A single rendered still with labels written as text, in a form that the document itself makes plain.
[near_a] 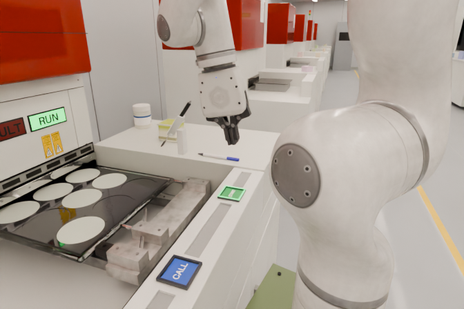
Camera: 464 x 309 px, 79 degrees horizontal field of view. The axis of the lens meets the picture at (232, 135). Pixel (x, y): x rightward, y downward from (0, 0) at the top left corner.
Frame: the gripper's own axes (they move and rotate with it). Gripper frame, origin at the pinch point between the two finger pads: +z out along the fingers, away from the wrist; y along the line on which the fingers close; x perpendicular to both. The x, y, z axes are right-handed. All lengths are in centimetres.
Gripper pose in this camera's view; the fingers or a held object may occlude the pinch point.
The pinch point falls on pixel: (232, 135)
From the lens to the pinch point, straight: 65.2
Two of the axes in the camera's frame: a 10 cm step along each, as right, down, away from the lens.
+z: 1.9, 9.5, 2.6
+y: 9.2, -0.8, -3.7
